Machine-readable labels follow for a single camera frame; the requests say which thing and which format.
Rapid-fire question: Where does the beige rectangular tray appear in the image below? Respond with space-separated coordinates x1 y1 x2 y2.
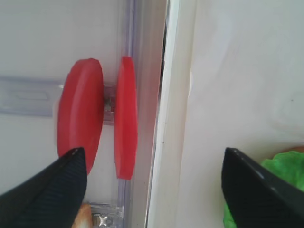
146 0 304 228

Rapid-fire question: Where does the green lettuce leaf on tray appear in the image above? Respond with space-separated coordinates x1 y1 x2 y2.
223 151 304 228

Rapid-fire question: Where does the red tomato slice on rack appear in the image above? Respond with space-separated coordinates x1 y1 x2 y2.
114 57 138 181

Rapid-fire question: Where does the red tomato slice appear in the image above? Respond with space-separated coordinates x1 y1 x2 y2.
57 58 104 172
114 57 138 181

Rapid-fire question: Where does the clear left cross rail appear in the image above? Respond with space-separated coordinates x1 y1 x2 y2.
114 0 169 228

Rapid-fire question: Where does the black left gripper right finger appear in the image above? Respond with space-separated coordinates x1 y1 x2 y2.
221 147 304 228

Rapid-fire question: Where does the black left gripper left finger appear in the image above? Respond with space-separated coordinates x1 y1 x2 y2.
0 148 87 228

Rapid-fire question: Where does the clear tomato rack rail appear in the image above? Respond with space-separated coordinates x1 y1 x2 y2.
0 75 117 124

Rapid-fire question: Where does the toasted bread slice on rack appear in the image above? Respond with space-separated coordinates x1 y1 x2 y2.
72 204 93 228

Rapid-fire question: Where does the clear bread rack rail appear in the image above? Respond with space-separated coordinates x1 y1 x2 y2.
87 203 124 228

